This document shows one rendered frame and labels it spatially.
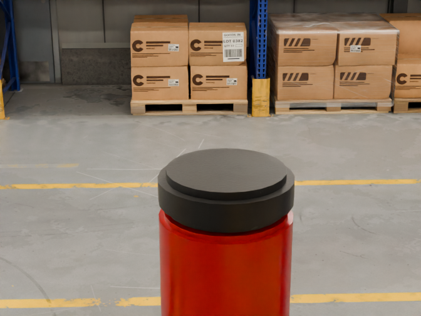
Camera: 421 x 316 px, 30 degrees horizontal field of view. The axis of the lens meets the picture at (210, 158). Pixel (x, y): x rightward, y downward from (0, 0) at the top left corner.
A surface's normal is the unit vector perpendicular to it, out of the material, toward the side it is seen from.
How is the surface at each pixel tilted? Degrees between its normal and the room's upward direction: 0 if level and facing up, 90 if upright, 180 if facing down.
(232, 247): 90
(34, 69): 90
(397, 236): 0
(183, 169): 0
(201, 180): 0
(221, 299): 90
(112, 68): 90
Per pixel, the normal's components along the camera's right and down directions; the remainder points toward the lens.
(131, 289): 0.00, -0.94
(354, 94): 0.04, 0.35
